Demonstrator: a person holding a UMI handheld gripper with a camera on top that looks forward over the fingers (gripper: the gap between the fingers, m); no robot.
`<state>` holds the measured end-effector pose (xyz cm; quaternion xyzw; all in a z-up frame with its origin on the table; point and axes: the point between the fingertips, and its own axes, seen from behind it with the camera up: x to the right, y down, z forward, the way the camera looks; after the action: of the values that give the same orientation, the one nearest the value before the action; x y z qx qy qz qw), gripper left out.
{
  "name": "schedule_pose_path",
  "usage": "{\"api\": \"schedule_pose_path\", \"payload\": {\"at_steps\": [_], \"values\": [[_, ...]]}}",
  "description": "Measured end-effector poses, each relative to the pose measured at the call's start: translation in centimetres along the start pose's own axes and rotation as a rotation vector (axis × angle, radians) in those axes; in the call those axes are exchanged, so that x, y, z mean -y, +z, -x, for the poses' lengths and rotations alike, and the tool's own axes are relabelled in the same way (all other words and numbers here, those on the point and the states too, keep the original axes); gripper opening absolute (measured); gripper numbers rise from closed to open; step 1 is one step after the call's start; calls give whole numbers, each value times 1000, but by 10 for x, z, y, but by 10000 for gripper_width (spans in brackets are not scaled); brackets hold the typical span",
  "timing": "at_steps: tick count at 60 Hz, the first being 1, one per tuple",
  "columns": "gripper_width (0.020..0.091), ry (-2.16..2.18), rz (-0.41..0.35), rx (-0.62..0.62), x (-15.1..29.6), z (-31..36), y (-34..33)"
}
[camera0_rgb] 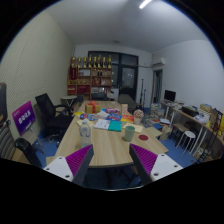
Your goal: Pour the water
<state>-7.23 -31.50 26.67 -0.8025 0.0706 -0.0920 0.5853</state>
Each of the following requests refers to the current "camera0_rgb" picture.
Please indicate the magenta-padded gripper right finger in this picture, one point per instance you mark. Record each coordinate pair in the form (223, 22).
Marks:
(165, 165)

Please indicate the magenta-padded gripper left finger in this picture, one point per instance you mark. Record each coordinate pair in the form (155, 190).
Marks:
(58, 166)

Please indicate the clear plastic water bottle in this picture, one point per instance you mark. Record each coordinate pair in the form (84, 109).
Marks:
(85, 135)

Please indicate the small light wooden table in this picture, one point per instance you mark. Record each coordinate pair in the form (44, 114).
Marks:
(154, 131)

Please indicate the flat round red coaster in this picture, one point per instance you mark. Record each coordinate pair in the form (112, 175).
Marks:
(143, 137)

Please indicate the white round stool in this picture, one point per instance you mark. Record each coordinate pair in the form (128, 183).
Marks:
(189, 134)

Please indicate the brown wooden stool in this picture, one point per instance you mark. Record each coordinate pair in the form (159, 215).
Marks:
(180, 127)

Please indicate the green cup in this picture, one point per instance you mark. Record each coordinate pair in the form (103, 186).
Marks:
(129, 134)

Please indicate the beige notebook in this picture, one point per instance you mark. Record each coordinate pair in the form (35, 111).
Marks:
(80, 122)
(135, 128)

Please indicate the long wooden side desk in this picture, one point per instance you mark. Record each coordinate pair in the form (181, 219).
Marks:
(190, 117)

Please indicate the pile of books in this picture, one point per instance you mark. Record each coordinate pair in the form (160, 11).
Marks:
(156, 111)

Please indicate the flower bouquet in pot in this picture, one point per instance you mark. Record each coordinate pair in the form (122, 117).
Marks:
(138, 115)

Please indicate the blue patterned booklet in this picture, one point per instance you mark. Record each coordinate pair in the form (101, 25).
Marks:
(88, 117)

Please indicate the orange book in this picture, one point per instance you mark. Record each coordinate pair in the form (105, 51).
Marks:
(127, 118)

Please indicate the purple sign board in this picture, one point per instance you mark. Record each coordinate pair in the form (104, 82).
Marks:
(23, 117)

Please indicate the white book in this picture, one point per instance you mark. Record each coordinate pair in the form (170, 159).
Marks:
(101, 124)

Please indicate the black metal rack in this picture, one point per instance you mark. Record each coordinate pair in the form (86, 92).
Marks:
(218, 133)

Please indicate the teal book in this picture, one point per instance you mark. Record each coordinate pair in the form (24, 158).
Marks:
(115, 126)

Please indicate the yellow gift box red ribbon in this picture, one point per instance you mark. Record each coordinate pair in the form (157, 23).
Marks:
(92, 108)

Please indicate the white paper sheet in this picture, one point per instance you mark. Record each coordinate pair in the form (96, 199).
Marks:
(102, 114)

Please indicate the tan upright carton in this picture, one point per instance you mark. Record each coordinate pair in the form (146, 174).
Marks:
(124, 109)

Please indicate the black computer monitor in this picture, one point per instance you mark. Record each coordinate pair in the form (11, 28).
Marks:
(170, 95)

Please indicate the small round table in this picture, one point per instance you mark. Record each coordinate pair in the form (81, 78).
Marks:
(69, 97)

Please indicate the blue book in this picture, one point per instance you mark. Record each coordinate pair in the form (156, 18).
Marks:
(114, 117)

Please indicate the cardboard box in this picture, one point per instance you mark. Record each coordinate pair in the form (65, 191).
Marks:
(206, 108)

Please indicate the black microphone stand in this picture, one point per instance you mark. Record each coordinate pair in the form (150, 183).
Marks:
(142, 93)

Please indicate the grey padded chair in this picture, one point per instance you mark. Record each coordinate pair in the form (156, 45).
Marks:
(126, 100)

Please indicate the pink box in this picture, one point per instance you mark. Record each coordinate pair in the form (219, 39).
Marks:
(111, 110)

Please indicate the wooden shelf unit with trophies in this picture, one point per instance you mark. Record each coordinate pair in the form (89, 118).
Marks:
(89, 80)

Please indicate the dark glass door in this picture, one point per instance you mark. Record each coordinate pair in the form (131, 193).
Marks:
(128, 76)

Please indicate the white air conditioner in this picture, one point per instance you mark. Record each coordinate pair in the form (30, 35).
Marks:
(158, 62)

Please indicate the ceiling light tube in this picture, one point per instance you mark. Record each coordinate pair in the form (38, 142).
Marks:
(145, 4)

